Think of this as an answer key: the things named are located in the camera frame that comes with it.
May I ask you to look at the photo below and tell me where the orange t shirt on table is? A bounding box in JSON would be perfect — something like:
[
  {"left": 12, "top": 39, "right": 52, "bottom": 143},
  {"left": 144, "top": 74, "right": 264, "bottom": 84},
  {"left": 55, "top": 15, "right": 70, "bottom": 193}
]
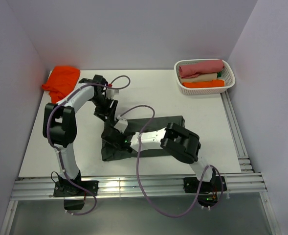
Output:
[{"left": 42, "top": 66, "right": 80, "bottom": 103}]

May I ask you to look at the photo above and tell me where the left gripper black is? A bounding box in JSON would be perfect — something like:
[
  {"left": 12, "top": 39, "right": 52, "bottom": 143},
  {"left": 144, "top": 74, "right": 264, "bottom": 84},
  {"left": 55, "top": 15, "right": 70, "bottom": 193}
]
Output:
[{"left": 90, "top": 94, "right": 118, "bottom": 123}]

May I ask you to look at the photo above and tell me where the dark grey t shirt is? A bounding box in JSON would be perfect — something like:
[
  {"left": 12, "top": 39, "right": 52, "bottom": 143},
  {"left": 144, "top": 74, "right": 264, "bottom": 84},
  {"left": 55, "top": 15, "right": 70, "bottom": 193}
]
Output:
[{"left": 101, "top": 116, "right": 185, "bottom": 162}]

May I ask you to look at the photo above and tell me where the rolled beige t shirt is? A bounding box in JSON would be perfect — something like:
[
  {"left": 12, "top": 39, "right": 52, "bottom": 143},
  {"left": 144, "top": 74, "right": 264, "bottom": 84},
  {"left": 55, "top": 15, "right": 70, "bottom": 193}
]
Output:
[{"left": 178, "top": 73, "right": 217, "bottom": 84}]

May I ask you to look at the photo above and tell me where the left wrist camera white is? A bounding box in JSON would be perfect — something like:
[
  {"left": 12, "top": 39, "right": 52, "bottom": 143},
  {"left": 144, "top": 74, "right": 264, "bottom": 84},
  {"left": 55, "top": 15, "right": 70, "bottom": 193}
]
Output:
[{"left": 106, "top": 84, "right": 120, "bottom": 99}]

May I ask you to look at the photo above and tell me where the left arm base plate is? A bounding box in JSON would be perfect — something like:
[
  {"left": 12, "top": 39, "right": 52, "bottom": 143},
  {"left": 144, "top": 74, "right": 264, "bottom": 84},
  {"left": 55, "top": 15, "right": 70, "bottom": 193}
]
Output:
[{"left": 53, "top": 178, "right": 99, "bottom": 211}]

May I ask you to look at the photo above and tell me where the purple cable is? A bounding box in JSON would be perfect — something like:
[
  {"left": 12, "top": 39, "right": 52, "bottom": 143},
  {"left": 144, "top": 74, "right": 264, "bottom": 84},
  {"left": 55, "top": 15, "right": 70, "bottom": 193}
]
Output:
[
  {"left": 47, "top": 75, "right": 131, "bottom": 216},
  {"left": 116, "top": 105, "right": 224, "bottom": 218}
]

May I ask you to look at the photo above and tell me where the white plastic basket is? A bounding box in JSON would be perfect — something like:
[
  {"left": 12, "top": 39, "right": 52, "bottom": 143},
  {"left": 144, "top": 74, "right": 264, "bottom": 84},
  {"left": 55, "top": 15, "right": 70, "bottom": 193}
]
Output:
[{"left": 174, "top": 59, "right": 235, "bottom": 95}]

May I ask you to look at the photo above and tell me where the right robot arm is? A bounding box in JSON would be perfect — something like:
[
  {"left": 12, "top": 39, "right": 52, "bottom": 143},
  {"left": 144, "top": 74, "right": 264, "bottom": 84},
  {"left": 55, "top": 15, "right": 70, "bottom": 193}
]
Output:
[{"left": 101, "top": 122, "right": 227, "bottom": 194}]

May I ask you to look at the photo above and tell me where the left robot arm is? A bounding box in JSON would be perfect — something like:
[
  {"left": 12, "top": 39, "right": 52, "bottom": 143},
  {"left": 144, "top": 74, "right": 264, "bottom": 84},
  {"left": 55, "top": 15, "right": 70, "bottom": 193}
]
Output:
[{"left": 43, "top": 75, "right": 127, "bottom": 197}]

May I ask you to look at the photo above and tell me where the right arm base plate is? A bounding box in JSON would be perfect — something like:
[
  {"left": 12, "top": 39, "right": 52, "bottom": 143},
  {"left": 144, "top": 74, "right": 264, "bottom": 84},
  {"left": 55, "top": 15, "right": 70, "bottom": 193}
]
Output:
[{"left": 183, "top": 176, "right": 227, "bottom": 208}]

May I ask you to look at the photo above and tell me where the aluminium rail frame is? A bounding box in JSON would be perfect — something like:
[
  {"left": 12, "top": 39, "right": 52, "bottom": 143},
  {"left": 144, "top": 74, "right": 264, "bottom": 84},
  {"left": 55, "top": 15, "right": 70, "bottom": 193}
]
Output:
[{"left": 0, "top": 92, "right": 281, "bottom": 235}]

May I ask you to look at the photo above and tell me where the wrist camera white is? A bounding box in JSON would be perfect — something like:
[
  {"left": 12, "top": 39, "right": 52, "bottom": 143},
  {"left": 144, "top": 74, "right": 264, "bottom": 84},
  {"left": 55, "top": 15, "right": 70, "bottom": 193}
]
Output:
[
  {"left": 114, "top": 116, "right": 128, "bottom": 134},
  {"left": 106, "top": 84, "right": 120, "bottom": 99}
]

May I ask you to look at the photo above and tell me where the rolled pink t shirt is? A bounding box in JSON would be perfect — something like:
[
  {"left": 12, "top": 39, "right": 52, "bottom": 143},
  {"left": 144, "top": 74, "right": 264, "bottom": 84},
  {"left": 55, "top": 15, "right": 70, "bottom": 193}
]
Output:
[{"left": 178, "top": 59, "right": 224, "bottom": 78}]

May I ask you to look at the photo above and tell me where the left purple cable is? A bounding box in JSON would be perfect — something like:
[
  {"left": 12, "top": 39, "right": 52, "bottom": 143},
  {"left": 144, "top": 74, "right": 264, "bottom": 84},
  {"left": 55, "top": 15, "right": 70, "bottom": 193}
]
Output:
[{"left": 47, "top": 75, "right": 131, "bottom": 216}]

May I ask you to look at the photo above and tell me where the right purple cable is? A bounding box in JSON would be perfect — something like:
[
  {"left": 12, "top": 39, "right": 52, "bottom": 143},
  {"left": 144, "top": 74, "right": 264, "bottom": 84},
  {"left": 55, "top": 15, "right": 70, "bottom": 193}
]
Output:
[{"left": 116, "top": 105, "right": 224, "bottom": 218}]

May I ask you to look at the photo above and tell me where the rolled orange t shirt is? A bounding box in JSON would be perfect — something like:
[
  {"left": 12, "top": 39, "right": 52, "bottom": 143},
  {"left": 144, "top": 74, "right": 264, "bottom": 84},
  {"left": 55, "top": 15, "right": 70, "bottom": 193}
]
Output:
[{"left": 182, "top": 80, "right": 224, "bottom": 89}]

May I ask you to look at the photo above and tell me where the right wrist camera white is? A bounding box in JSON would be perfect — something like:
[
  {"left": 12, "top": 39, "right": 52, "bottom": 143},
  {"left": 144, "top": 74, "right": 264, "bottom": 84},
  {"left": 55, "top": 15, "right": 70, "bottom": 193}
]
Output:
[{"left": 114, "top": 116, "right": 128, "bottom": 134}]

